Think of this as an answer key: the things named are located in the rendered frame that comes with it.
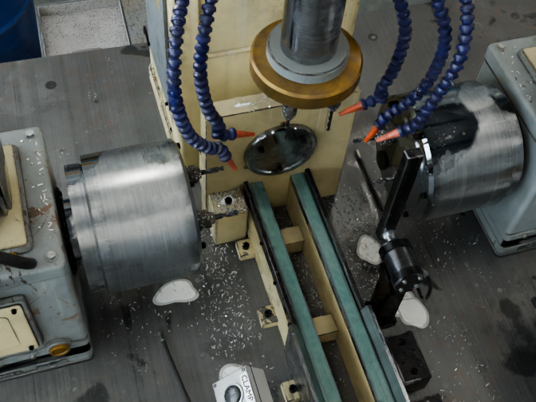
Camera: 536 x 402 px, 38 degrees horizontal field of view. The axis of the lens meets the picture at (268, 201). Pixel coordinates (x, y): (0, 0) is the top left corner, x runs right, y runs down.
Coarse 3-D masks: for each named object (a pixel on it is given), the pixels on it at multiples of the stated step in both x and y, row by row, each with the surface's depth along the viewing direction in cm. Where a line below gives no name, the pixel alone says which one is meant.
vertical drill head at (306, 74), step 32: (288, 0) 110; (320, 0) 106; (288, 32) 114; (320, 32) 112; (256, 64) 120; (288, 64) 117; (320, 64) 117; (352, 64) 121; (288, 96) 117; (320, 96) 117; (288, 128) 128
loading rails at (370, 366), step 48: (288, 192) 164; (240, 240) 162; (288, 240) 159; (336, 240) 150; (288, 288) 145; (336, 288) 146; (288, 336) 142; (336, 336) 151; (288, 384) 145; (384, 384) 136
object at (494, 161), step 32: (448, 96) 142; (480, 96) 142; (384, 128) 148; (448, 128) 138; (480, 128) 139; (512, 128) 141; (384, 160) 154; (448, 160) 137; (480, 160) 139; (512, 160) 141; (416, 192) 143; (448, 192) 140; (480, 192) 142
